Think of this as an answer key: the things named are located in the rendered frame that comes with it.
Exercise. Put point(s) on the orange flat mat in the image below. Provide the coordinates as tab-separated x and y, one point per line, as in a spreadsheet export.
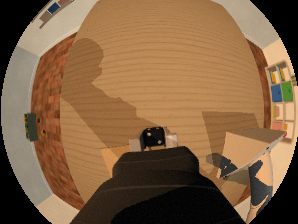
112	154

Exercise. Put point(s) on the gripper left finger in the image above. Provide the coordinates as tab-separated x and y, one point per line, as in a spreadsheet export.
136	144

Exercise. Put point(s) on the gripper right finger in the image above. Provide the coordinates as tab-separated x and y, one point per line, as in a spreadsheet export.
170	139

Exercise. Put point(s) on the black die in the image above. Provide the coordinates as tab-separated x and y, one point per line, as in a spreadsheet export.
154	136

